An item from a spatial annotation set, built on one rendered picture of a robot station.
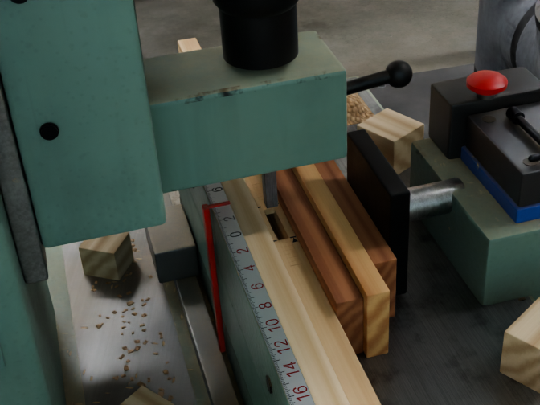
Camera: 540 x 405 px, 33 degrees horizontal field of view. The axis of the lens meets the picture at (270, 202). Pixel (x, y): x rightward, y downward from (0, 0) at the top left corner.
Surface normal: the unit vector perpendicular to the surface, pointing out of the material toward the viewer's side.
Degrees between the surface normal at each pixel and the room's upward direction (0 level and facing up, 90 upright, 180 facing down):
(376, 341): 90
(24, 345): 90
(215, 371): 0
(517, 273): 90
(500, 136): 0
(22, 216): 90
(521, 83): 0
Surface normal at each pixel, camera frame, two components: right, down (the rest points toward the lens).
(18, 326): 0.50, 0.47
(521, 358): -0.68, 0.45
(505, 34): -0.96, 0.07
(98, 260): -0.31, 0.56
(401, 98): -0.07, -0.80
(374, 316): 0.26, 0.55
